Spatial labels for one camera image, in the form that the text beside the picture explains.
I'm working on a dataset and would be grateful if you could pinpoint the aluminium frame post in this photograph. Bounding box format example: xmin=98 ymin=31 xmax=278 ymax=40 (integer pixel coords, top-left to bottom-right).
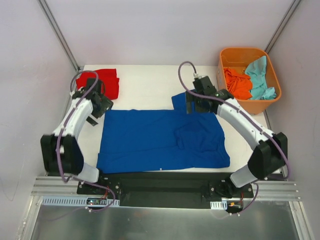
xmin=264 ymin=0 xmax=302 ymax=54
xmin=37 ymin=0 xmax=81 ymax=72

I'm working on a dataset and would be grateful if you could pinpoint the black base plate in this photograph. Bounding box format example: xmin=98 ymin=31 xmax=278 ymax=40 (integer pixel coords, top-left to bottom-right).
xmin=76 ymin=171 xmax=254 ymax=209

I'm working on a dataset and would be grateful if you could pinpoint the right grey cable duct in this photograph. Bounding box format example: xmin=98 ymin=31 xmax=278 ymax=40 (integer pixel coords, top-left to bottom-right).
xmin=210 ymin=200 xmax=228 ymax=210

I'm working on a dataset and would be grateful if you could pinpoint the aluminium rail front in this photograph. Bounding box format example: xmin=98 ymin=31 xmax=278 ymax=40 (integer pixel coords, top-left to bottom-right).
xmin=31 ymin=176 xmax=302 ymax=202

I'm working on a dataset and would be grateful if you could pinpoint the left grey cable duct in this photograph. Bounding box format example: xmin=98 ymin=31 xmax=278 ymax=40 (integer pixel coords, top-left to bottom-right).
xmin=42 ymin=196 xmax=120 ymax=208

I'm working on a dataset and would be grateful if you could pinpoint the grey cable duct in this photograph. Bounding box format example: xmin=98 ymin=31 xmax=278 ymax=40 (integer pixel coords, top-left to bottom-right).
xmin=42 ymin=196 xmax=120 ymax=208
xmin=210 ymin=200 xmax=228 ymax=210

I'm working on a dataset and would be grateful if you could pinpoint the blue t shirt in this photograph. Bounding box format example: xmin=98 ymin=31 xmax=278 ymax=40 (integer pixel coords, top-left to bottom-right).
xmin=96 ymin=93 xmax=230 ymax=174

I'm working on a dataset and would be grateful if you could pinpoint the folded red t shirt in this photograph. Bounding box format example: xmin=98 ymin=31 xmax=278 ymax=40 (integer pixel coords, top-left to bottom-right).
xmin=76 ymin=68 xmax=120 ymax=100

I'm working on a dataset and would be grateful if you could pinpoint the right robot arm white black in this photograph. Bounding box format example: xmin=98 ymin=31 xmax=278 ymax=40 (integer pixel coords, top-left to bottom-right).
xmin=187 ymin=73 xmax=288 ymax=198

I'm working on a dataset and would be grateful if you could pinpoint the orange t shirt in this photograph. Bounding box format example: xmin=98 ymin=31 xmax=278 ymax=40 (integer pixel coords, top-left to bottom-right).
xmin=223 ymin=67 xmax=253 ymax=100

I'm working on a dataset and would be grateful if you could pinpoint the orange plastic bin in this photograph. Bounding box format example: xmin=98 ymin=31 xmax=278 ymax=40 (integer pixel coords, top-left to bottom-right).
xmin=216 ymin=47 xmax=282 ymax=115

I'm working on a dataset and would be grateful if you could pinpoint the teal t shirt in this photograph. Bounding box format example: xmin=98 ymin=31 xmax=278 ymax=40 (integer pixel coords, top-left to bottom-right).
xmin=244 ymin=55 xmax=277 ymax=100

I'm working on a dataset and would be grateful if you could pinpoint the right aluminium frame post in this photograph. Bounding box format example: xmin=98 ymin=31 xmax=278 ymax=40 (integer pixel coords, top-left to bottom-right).
xmin=264 ymin=0 xmax=302 ymax=54

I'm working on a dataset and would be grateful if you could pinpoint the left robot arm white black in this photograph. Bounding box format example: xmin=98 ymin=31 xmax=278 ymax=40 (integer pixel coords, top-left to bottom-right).
xmin=40 ymin=78 xmax=113 ymax=195

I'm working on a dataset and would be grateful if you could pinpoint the left aluminium frame post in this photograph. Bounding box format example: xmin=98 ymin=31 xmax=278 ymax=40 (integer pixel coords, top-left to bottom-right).
xmin=37 ymin=0 xmax=81 ymax=72

